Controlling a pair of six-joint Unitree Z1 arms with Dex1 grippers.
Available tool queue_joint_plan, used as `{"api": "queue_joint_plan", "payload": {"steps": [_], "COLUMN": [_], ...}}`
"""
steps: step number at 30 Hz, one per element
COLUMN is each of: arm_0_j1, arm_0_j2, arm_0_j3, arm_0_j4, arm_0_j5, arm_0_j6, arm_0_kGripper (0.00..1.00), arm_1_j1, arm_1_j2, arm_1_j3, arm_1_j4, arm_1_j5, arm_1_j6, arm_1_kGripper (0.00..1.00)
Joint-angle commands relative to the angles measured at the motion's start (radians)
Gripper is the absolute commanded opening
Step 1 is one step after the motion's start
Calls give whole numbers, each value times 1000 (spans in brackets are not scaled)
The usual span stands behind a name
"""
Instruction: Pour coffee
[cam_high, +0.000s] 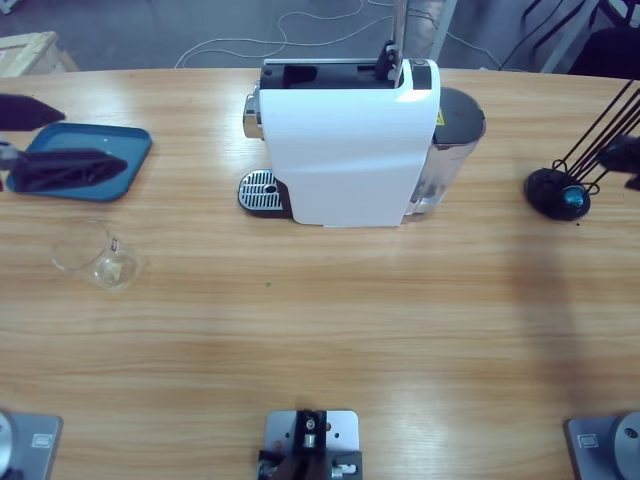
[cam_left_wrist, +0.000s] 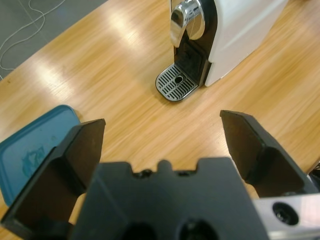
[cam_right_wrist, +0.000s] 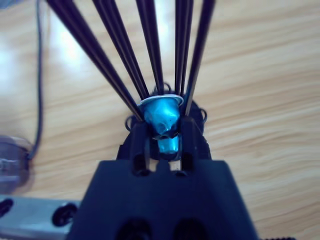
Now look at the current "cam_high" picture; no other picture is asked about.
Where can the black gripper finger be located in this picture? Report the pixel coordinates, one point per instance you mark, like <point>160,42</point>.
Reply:
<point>635,182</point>
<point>625,152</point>

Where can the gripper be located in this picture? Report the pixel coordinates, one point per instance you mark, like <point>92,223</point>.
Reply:
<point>7,155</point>

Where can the clear drinking glass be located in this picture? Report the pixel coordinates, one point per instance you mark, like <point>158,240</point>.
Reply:
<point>117,270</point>

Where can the silver coffee machine lever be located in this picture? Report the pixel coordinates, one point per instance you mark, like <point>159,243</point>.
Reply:
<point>398,25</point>

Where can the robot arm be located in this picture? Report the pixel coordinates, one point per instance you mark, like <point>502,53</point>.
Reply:
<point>600,445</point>
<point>30,445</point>

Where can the blue coffee capsule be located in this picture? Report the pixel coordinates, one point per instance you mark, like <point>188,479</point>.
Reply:
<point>572,196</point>

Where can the white capsule coffee machine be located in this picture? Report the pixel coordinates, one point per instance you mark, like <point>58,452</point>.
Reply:
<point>345,150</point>

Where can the teal plastic tray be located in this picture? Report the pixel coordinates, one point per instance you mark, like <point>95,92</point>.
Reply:
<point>130,142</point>

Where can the black capsule holder with rods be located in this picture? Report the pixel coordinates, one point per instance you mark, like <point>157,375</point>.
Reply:
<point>542,187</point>

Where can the wooden crate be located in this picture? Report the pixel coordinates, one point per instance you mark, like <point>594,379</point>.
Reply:
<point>25,50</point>

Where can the black office chair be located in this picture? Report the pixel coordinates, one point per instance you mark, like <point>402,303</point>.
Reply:
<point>615,50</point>

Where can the clear water tank black lid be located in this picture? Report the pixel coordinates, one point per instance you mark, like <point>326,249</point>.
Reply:
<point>457,120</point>

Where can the black drip tray silver grate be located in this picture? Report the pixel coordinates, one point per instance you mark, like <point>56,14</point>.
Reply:
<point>260,192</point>

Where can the white metal frame leg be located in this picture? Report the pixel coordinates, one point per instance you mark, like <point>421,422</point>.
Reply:
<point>565,40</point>
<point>442,30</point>

